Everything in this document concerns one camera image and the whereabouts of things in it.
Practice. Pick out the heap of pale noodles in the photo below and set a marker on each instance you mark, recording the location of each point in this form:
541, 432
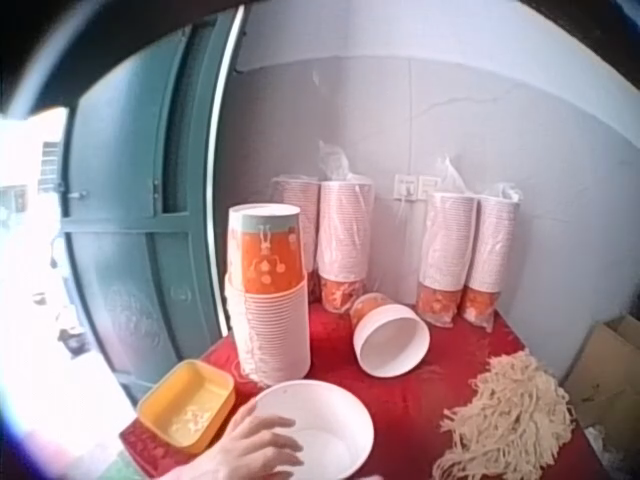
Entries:
510, 415

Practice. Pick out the white wall switch plate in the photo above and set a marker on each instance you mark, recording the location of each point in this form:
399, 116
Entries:
428, 185
405, 186

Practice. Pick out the metal door latch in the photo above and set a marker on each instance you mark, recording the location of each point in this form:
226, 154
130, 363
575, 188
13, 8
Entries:
74, 194

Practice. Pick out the orange paper cup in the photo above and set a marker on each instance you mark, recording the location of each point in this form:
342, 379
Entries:
392, 345

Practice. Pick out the person's left hand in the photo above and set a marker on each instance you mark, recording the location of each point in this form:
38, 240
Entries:
240, 445

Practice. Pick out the stack of orange paper cups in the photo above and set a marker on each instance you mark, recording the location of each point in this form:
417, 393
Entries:
267, 300

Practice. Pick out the yellow plastic tray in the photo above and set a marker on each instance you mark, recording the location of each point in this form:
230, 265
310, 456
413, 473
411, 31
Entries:
165, 400

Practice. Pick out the pale food bits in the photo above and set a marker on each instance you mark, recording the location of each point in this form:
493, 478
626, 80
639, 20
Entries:
192, 419

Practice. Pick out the person's left fingers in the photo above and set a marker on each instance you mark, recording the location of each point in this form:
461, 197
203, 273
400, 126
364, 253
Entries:
280, 442

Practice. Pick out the plastic-wrapped stack of cups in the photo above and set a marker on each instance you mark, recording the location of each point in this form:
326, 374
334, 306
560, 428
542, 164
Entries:
445, 250
300, 215
492, 255
345, 235

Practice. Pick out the red tablecloth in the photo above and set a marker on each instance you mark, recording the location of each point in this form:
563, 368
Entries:
415, 400

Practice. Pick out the brown cardboard box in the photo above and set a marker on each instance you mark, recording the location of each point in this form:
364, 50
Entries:
607, 370

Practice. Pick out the white paper bowl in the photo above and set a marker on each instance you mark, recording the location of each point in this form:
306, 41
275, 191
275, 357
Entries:
330, 425

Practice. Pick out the green door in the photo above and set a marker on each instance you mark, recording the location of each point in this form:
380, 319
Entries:
125, 200

